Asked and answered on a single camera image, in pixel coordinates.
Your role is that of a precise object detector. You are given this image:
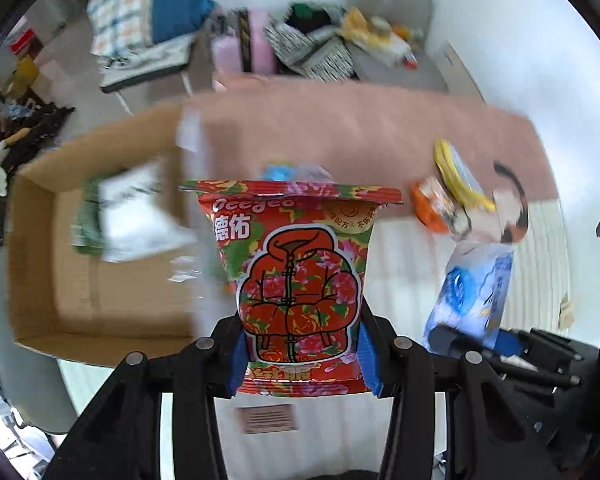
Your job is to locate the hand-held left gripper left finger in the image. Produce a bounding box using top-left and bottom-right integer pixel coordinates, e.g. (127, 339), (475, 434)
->
(45, 316), (247, 480)

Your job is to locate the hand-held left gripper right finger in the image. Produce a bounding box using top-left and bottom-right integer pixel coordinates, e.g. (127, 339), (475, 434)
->
(359, 312), (561, 480)

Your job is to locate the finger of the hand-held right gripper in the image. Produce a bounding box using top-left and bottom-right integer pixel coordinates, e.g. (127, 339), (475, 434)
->
(482, 329), (583, 389)
(427, 326), (476, 359)

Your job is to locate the blue and white packet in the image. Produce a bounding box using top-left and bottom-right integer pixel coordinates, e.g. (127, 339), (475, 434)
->
(422, 244), (515, 357)

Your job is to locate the red floral snack packet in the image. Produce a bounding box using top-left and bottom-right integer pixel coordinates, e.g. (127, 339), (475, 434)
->
(179, 179), (405, 399)

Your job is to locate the cardboard box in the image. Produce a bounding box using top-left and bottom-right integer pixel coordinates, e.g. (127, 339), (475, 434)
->
(7, 105), (241, 368)

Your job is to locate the green and white packet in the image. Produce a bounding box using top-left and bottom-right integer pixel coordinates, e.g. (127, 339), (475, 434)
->
(72, 160), (199, 264)

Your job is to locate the brown label sticker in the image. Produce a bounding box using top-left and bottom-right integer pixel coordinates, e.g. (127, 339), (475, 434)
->
(234, 403), (299, 434)

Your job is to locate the small paper scrap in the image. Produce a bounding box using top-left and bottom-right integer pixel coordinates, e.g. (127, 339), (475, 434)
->
(559, 296), (577, 331)

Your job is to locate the orange snack packet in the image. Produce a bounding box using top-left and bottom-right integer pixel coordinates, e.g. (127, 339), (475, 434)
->
(411, 176), (462, 234)

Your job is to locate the brown white round packet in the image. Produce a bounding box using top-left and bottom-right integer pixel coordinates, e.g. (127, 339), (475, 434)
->
(457, 160), (530, 247)

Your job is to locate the yellow rimmed packet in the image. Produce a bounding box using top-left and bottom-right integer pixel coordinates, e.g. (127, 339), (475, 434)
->
(432, 139), (497, 214)

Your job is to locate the light blue packet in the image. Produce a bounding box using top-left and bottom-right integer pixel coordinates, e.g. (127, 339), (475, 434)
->
(259, 160), (333, 185)

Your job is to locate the pink blanket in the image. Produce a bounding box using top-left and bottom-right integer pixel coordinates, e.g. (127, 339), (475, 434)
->
(184, 72), (562, 222)

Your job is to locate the pile of yellow white items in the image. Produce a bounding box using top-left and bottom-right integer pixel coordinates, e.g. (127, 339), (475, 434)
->
(339, 7), (426, 71)

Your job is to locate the pink suitcase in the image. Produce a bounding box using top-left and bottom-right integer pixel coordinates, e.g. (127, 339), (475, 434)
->
(211, 9), (277, 79)

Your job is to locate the black white striped bag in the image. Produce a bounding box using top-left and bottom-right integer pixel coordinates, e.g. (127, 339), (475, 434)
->
(264, 2), (357, 81)

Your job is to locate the grey fabric chair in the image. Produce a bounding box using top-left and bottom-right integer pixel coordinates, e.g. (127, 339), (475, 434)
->
(346, 0), (452, 94)

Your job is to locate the plaid and blue bedding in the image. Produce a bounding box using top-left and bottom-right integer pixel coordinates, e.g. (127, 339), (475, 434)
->
(86, 0), (217, 94)

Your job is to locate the yellow container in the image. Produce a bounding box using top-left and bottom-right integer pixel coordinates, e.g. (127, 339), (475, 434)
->
(6, 56), (39, 97)

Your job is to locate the red box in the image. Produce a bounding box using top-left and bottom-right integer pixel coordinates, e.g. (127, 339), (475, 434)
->
(10, 29), (37, 54)

